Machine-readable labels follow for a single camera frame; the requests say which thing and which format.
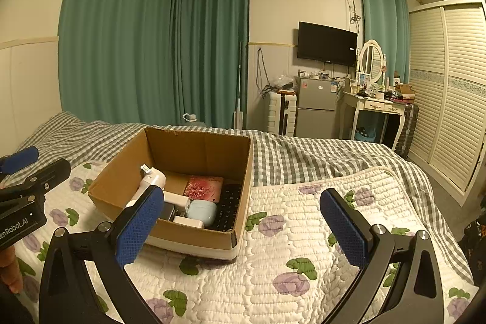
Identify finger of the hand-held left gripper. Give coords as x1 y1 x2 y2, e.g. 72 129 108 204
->
0 146 39 175
0 159 72 209

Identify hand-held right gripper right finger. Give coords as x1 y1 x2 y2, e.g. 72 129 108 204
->
319 188 445 324

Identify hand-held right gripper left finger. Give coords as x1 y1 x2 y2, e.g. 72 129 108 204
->
38 185 166 324

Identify white charger block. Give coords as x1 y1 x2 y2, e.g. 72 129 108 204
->
173 216 206 230

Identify light blue earbuds case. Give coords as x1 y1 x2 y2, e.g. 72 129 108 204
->
185 200 218 228

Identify red patterned box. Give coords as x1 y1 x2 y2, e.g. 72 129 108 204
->
183 175 224 203

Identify black remote control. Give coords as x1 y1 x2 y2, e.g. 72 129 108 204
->
210 183 244 234

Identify person's left hand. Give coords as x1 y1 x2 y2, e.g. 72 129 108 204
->
0 244 24 294

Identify white floral quilt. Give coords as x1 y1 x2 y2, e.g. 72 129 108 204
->
15 161 479 324

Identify blue plastic basket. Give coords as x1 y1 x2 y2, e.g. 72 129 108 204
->
355 127 376 142

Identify dark suitcase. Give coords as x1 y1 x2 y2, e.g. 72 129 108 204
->
391 102 419 158

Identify silver small fridge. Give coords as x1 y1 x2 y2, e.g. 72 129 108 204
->
294 75 338 138

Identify white dressing table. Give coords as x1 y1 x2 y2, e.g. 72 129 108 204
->
336 89 409 154

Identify dark cloth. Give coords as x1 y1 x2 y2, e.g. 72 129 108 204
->
459 214 486 287

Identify white ribbed suitcase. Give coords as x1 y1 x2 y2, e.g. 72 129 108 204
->
265 90 297 137

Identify small cardboard box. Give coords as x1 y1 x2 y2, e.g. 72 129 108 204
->
395 83 416 99

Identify green curtain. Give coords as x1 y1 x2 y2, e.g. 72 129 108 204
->
173 0 251 129
57 0 179 125
359 0 411 89

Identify clear plastic bag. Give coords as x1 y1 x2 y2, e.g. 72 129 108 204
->
271 74 295 91

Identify white louvered wardrobe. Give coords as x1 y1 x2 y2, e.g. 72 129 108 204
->
406 0 486 207

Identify white oval mirror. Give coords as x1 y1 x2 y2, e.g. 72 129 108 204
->
359 39 386 85

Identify hanging cables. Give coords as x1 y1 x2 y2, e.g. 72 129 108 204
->
256 48 272 99

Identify black wall television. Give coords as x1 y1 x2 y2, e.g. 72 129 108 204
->
297 21 358 67

